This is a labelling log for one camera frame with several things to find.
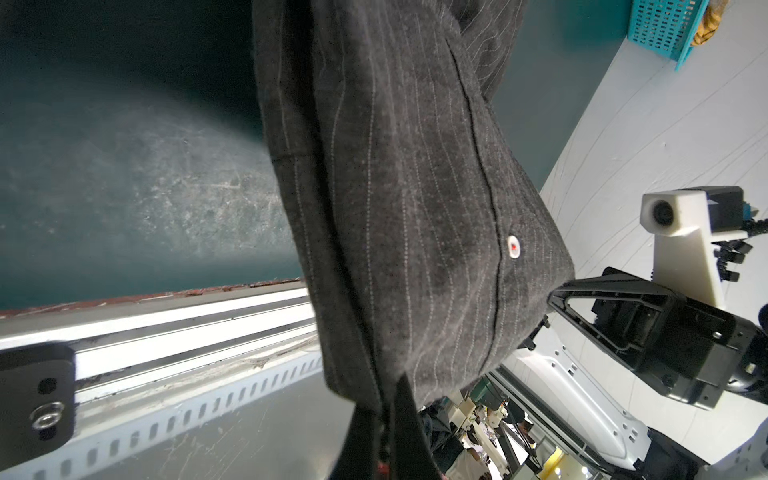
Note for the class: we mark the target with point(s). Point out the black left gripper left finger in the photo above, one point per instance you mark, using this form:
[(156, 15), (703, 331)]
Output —
[(360, 453)]

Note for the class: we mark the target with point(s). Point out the teal plastic laundry basket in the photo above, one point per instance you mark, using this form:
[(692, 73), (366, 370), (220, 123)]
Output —
[(666, 27)]

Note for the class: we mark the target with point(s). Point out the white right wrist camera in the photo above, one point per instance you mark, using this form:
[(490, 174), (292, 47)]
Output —
[(689, 225)]

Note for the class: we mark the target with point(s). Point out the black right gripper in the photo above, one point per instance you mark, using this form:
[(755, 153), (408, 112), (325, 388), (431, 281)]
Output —
[(683, 350)]

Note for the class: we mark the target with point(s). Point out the yellow plaid shirt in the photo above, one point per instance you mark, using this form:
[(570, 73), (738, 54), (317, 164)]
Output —
[(710, 22)]

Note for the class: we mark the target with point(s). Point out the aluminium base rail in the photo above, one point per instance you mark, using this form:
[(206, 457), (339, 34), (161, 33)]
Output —
[(87, 385)]

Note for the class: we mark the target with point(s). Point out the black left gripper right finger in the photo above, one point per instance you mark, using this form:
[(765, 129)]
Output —
[(409, 455)]

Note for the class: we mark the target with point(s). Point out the dark grey pinstriped shirt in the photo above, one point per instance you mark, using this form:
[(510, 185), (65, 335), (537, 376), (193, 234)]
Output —
[(428, 253)]

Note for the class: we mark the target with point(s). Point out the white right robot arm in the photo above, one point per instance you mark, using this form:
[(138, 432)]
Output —
[(572, 411)]

